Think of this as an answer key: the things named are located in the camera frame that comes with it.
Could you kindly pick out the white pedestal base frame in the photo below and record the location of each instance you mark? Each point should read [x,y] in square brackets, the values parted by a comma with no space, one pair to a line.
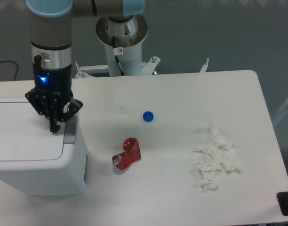
[147,68]

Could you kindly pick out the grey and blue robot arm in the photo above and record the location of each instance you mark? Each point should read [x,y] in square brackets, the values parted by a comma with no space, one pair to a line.
[51,25]

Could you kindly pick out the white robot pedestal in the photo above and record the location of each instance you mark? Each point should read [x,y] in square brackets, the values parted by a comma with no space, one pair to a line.
[122,38]

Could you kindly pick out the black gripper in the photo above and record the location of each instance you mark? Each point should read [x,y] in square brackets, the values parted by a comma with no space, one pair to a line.
[53,87]

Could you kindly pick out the white frame at right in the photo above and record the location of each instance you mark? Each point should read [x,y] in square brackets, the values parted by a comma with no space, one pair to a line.
[280,114]

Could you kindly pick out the crumpled white tissue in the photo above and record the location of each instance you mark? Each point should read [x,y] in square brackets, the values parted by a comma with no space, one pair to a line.
[217,155]

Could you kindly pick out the black device at edge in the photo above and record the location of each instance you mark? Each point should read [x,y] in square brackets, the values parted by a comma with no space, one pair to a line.
[283,202]

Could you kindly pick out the crushed red can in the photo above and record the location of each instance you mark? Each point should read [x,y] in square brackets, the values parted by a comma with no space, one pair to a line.
[131,153]

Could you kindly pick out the white plastic trash can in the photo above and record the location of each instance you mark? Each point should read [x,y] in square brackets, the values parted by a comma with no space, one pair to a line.
[33,159]

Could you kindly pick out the blue bottle cap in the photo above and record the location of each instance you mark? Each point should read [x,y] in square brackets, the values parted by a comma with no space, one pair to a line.
[148,116]

